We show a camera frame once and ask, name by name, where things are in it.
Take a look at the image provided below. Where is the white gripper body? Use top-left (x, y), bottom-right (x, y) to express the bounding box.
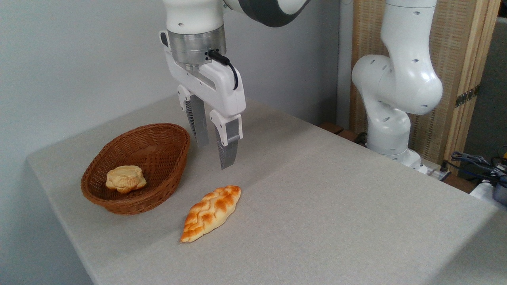
top-left (159, 30), bottom-right (246, 118)

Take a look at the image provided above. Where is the golden braided bread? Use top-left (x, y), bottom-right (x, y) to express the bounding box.
top-left (180, 185), bottom-right (242, 243)

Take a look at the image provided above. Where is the bamboo folding screen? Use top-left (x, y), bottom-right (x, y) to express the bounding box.
top-left (349, 0), bottom-right (502, 175)

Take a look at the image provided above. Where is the brown wicker basket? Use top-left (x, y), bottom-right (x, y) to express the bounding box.
top-left (81, 123), bottom-right (191, 216)

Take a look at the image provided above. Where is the brown wooden block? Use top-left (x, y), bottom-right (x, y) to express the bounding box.
top-left (318, 122), bottom-right (345, 135)

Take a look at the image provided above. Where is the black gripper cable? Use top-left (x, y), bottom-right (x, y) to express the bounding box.
top-left (208, 49), bottom-right (240, 91)

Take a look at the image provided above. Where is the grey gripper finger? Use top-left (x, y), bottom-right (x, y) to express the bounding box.
top-left (177, 84), bottom-right (210, 148)
top-left (209, 110), bottom-right (243, 170)

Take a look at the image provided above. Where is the pale round bread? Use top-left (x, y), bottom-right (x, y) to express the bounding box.
top-left (105, 165), bottom-right (147, 194)

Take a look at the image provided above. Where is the dark metal screen hinge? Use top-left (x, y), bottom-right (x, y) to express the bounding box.
top-left (454, 85), bottom-right (481, 108)

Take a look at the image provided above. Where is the grey tablecloth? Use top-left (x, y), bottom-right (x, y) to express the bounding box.
top-left (27, 93), bottom-right (507, 285)

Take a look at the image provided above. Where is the white box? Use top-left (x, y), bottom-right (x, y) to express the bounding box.
top-left (470, 179), bottom-right (507, 211)

